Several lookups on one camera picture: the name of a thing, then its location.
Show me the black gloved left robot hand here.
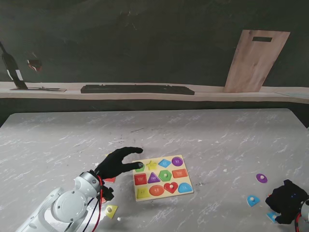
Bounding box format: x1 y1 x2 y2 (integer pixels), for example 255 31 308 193
94 146 145 180

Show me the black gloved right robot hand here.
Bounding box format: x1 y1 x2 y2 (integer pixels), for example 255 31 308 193
265 179 309 225

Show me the yellow wooden shape puzzle board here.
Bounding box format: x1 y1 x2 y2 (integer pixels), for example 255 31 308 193
132 154 195 202

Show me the green hexagon puzzle piece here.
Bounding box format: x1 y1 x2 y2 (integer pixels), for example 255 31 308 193
158 169 173 183

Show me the red heart puzzle piece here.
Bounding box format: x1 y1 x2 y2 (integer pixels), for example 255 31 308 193
163 181 179 194

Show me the blue diamond puzzle piece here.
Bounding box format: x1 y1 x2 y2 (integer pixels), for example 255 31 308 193
266 211 279 223

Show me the blue semicircle puzzle piece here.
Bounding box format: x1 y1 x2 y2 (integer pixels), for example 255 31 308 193
246 195 261 207

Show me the yellow trapezoid puzzle piece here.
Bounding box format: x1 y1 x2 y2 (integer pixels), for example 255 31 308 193
105 204 119 219

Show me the wooden cutting board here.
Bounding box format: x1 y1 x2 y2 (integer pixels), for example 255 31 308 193
223 29 291 93

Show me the long black tray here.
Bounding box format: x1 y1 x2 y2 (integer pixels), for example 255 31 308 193
80 84 196 96

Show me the flat tray under bottle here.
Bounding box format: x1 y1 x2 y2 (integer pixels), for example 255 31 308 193
9 87 67 93

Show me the light wooden shelf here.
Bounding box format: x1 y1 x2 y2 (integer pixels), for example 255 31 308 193
0 81 309 104

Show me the wine glass with red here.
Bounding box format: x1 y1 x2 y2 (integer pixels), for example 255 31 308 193
26 52 43 73

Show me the red cable of right arm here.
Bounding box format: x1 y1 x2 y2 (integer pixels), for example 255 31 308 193
295 214 303 232

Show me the red cable of arm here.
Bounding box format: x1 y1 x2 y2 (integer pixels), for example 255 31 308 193
93 175 105 232
295 214 303 232

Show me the red cable of left arm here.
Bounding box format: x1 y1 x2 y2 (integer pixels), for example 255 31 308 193
93 175 105 232

